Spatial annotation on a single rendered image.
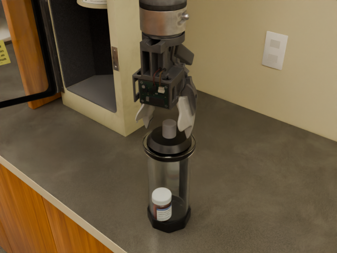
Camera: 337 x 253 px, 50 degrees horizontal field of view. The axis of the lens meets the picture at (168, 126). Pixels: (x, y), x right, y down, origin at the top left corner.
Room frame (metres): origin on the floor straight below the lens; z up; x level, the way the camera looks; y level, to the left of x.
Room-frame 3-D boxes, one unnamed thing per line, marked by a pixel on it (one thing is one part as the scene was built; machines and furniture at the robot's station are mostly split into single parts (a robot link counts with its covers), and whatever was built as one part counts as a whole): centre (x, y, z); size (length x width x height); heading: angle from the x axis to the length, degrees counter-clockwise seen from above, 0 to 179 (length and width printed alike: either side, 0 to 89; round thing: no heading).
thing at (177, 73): (0.56, 0.01, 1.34); 0.09 x 0.08 x 0.12; 157
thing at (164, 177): (0.59, 0.00, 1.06); 0.11 x 0.11 x 0.21
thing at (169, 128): (0.59, 0.00, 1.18); 0.09 x 0.09 x 0.07
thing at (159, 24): (0.57, 0.01, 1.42); 0.08 x 0.08 x 0.05
